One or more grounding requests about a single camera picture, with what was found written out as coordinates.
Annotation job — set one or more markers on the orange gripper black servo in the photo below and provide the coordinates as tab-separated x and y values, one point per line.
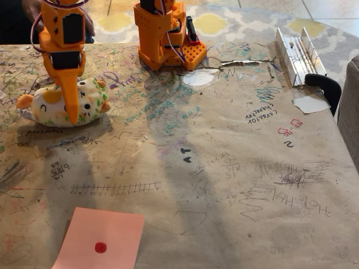
65	62

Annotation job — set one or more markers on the white plush cat toy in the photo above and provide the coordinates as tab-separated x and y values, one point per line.
92	96

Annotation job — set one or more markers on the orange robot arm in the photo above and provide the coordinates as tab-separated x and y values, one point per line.
160	33

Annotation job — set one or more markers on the pink paper with red dot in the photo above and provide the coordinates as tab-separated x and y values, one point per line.
98	238

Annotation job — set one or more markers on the person's bare hand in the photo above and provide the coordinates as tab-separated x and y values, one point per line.
32	11

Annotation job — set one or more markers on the person's dark clothing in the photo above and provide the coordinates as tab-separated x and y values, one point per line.
12	25

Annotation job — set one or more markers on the scribbled brown paper table cover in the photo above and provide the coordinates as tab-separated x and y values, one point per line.
213	168

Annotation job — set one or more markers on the grey yellow patterned rug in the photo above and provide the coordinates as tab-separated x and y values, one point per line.
252	22

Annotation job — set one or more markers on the black chair back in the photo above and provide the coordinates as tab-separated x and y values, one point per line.
326	85

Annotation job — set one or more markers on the grey upholstered seat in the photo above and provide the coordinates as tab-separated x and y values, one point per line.
350	112

